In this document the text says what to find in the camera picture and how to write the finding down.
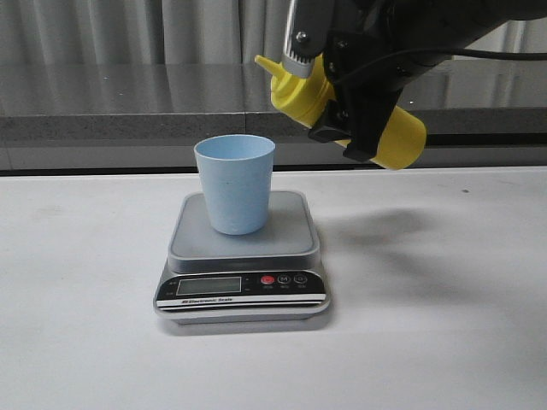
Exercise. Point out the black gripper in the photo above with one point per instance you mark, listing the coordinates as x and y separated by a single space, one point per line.
372 49

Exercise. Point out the yellow squeeze bottle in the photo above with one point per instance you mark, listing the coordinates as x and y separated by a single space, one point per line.
401 143

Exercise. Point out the light blue plastic cup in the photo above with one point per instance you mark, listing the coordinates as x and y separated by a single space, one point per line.
235 173

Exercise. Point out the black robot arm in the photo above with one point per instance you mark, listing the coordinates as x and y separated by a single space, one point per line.
471 20

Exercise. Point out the silver electronic kitchen scale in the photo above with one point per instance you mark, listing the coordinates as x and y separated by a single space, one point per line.
271 274

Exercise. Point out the white pleated curtain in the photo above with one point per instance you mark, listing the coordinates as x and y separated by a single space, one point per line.
140 32

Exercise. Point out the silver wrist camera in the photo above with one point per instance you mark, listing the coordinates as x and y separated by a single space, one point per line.
306 29

